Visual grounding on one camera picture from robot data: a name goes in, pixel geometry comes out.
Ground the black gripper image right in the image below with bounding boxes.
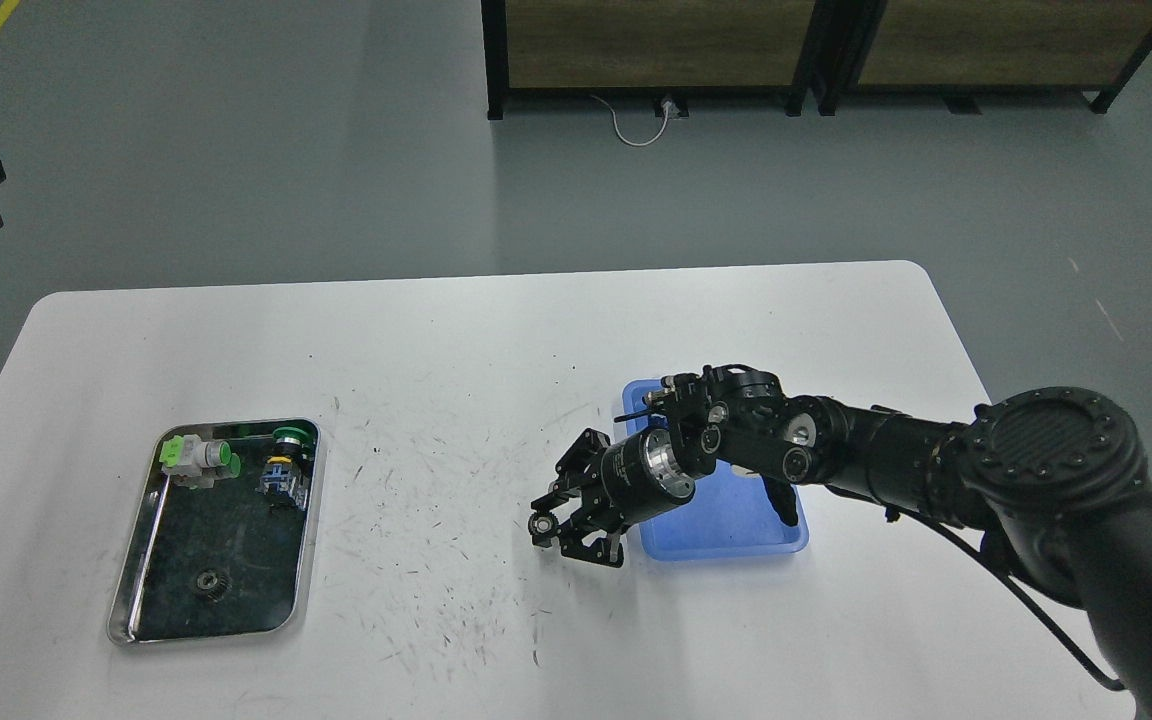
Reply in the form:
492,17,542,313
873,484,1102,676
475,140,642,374
526,427,699,568

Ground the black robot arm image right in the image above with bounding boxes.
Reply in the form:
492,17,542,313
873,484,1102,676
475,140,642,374
526,364,1152,717

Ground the silver metal tray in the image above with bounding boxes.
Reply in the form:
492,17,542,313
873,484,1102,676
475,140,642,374
108,418,323,647

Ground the black gear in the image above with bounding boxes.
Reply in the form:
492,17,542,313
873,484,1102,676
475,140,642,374
191,568,230,602
526,511,554,537

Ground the black frame wooden cabinet right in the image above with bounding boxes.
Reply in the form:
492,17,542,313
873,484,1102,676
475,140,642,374
812,1,1152,118

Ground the black frame wooden cabinet left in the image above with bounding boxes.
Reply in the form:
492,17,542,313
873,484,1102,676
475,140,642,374
482,1,838,120

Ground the black frame wooden cabinet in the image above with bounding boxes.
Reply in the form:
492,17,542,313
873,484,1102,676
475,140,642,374
482,1,838,120
812,1,1152,118

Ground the white cable on floor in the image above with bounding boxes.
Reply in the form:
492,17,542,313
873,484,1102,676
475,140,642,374
591,93,682,147

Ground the light green push button switch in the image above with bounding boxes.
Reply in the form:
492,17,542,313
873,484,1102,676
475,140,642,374
157,434,242,488

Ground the blue plastic tray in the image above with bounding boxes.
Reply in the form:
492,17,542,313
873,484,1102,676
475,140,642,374
622,376,811,563

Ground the dark green push button switch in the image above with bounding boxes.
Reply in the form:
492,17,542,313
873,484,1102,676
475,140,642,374
257,427,314,511

